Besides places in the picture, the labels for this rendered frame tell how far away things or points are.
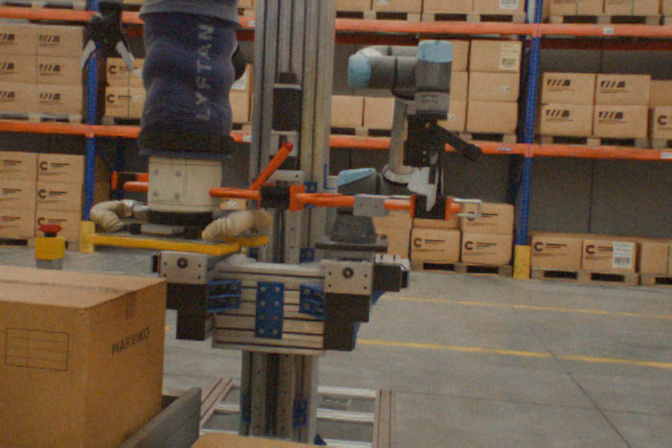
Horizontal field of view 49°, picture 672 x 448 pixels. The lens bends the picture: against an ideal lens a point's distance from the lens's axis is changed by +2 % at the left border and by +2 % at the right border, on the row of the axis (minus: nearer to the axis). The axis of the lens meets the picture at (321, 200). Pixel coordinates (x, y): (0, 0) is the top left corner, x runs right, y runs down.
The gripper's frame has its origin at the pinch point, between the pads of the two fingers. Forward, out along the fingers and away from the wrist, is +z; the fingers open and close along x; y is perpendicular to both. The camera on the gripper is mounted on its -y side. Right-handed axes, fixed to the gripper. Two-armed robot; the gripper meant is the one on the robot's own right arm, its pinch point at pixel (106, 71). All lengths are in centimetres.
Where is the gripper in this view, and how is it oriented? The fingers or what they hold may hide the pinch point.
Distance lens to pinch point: 227.5
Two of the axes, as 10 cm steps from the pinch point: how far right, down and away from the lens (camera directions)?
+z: -0.5, 10.0, 0.5
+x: -9.9, -0.5, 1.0
